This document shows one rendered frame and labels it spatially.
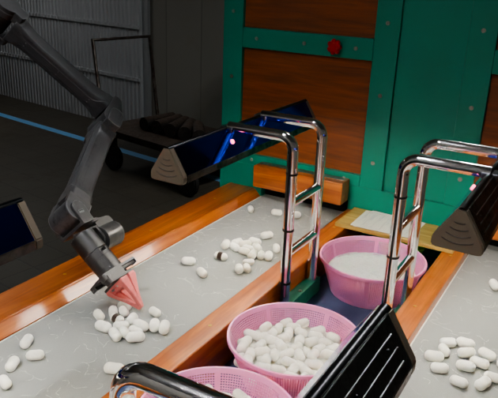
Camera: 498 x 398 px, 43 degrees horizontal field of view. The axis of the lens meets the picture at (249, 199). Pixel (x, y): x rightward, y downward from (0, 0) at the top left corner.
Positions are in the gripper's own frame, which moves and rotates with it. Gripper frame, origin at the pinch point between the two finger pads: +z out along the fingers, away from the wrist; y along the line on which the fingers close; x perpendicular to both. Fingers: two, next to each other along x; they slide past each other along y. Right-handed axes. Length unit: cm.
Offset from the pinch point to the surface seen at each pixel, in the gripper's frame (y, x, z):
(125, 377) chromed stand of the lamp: -58, -57, 12
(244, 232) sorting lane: 51, 4, 0
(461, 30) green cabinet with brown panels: 82, -68, -1
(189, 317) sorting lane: 4.2, -4.8, 9.0
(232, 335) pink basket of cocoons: 0.8, -14.1, 17.5
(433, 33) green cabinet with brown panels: 82, -63, -5
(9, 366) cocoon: -29.4, 3.4, -4.9
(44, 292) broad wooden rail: -7.5, 11.9, -15.7
